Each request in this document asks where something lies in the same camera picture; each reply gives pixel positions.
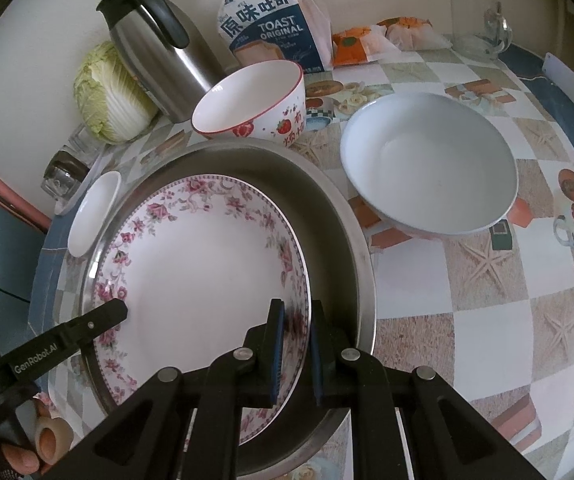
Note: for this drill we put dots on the napa cabbage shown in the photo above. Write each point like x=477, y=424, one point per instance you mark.
x=112, y=104

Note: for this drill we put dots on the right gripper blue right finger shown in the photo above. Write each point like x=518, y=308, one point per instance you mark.
x=319, y=351

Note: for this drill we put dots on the toast bread bag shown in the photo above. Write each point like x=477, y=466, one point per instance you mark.
x=264, y=30

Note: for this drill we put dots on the small white bowl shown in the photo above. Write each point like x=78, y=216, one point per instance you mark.
x=92, y=212

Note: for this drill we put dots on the clear glass pitcher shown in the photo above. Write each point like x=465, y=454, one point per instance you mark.
x=480, y=29

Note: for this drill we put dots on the large white bowl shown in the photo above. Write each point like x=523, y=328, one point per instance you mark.
x=429, y=164

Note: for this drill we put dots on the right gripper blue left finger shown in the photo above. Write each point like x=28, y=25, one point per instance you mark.
x=271, y=353

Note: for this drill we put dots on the person's left hand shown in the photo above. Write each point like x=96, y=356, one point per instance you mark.
x=52, y=439

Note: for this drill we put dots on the stainless steel thermos jug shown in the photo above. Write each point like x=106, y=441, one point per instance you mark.
x=164, y=51

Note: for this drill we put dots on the orange snack packet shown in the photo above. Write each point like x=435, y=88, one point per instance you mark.
x=413, y=34
x=361, y=45

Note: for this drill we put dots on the strawberry pattern bowl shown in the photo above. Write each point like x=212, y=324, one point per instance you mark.
x=262, y=101

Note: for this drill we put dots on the floral round plate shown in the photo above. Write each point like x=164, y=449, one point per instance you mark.
x=197, y=264

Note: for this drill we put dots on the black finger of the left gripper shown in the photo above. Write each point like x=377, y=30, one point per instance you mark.
x=94, y=323

